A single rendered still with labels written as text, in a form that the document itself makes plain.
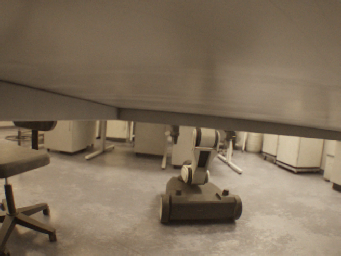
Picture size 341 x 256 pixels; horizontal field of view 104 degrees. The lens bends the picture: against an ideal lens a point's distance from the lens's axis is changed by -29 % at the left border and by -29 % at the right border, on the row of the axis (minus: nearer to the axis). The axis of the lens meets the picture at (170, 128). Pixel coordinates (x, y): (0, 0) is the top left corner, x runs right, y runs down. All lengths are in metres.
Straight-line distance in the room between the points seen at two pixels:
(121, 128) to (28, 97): 4.97
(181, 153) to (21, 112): 2.59
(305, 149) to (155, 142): 2.71
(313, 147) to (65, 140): 4.25
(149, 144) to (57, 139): 1.64
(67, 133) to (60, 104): 2.87
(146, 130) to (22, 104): 3.25
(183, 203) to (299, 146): 2.58
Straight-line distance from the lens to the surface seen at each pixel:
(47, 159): 1.07
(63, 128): 3.20
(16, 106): 0.22
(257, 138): 5.60
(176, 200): 1.27
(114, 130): 5.23
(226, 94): 0.16
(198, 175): 1.45
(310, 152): 3.64
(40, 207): 1.35
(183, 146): 2.72
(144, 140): 3.45
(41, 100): 0.26
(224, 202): 1.36
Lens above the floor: 0.71
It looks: 2 degrees down
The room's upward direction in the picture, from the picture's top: 5 degrees clockwise
